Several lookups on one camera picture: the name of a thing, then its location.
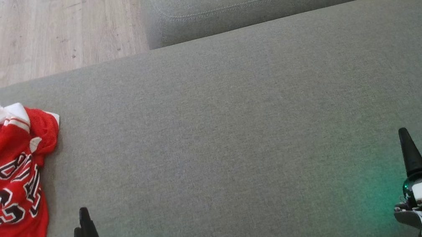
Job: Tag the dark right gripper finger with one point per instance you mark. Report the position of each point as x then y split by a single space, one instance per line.
413 158

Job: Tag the large grey sofa seat cushion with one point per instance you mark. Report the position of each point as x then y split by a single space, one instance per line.
238 131

